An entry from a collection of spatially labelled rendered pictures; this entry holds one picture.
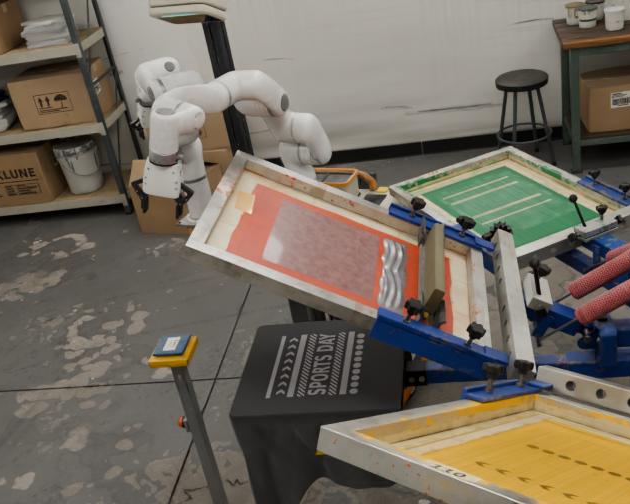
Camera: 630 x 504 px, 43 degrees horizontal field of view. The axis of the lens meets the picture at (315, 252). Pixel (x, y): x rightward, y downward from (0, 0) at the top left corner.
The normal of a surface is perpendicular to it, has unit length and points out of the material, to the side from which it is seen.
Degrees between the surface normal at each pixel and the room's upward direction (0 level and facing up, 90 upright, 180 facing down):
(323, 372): 0
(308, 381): 0
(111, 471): 0
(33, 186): 90
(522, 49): 90
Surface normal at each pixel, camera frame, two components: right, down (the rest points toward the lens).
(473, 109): -0.13, 0.49
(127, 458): -0.17, -0.87
